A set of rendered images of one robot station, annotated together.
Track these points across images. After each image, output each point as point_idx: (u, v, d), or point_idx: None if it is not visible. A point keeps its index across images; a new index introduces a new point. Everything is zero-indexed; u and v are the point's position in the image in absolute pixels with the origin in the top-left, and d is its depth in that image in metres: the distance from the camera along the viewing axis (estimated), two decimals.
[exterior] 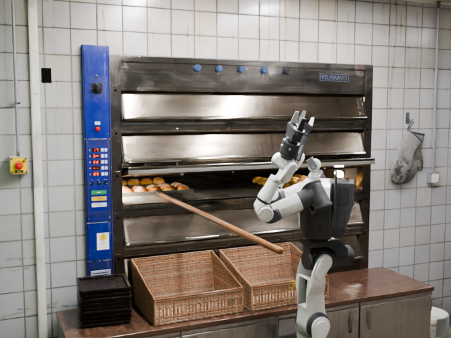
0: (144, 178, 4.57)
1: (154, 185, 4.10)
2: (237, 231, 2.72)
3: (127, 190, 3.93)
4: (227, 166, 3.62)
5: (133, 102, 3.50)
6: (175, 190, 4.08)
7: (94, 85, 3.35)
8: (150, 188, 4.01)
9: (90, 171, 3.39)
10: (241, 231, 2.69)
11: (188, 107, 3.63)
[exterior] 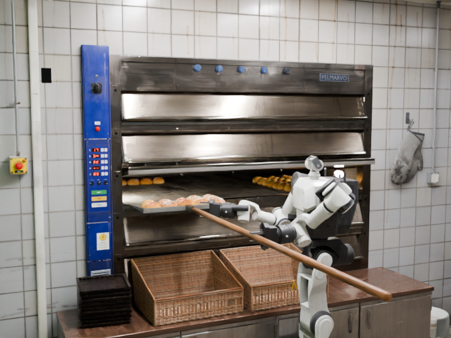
0: (144, 178, 4.57)
1: (184, 198, 3.48)
2: (313, 264, 2.11)
3: (154, 204, 3.31)
4: (227, 166, 3.62)
5: (133, 102, 3.50)
6: None
7: (94, 85, 3.35)
8: (180, 202, 3.40)
9: (90, 171, 3.39)
10: (319, 264, 2.08)
11: (188, 107, 3.63)
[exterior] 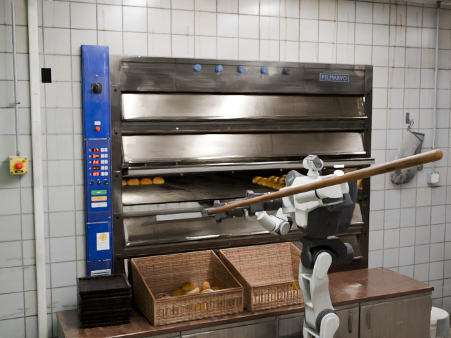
0: (144, 178, 4.57)
1: None
2: (347, 175, 1.88)
3: None
4: (227, 166, 3.62)
5: (133, 102, 3.50)
6: (192, 286, 3.56)
7: (94, 85, 3.35)
8: None
9: (90, 171, 3.39)
10: (354, 172, 1.85)
11: (188, 107, 3.63)
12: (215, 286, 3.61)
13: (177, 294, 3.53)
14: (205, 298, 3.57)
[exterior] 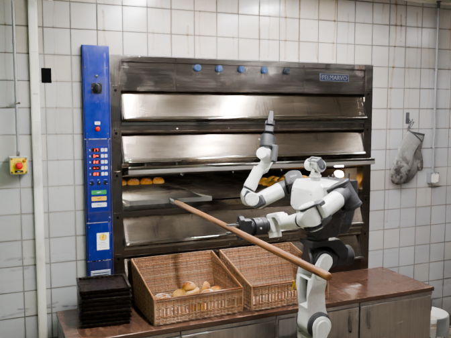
0: (144, 178, 4.57)
1: None
2: (272, 249, 2.36)
3: None
4: (227, 166, 3.62)
5: (133, 102, 3.50)
6: (192, 286, 3.56)
7: (94, 85, 3.35)
8: None
9: (90, 171, 3.39)
10: (276, 249, 2.34)
11: (188, 107, 3.63)
12: (215, 286, 3.61)
13: (177, 294, 3.53)
14: (205, 298, 3.57)
